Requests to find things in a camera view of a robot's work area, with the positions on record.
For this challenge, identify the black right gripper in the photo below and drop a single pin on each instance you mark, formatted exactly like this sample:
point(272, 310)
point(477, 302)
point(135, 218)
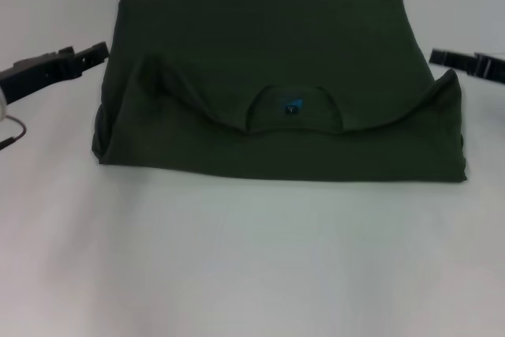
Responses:
point(491, 66)

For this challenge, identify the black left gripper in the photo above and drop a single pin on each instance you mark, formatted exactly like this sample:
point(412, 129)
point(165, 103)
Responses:
point(35, 76)

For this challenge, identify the dark green FREE t-shirt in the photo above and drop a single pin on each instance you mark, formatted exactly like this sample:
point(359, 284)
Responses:
point(276, 57)

